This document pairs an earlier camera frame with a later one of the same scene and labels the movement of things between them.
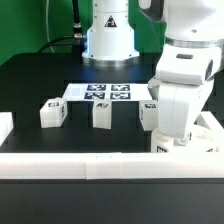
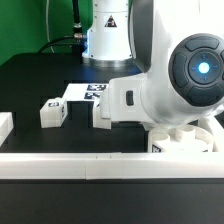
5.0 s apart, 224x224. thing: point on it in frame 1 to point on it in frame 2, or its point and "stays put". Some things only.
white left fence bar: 6,125 stays put
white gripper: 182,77 to 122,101
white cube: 102,114 stays put
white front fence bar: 110,165 stays put
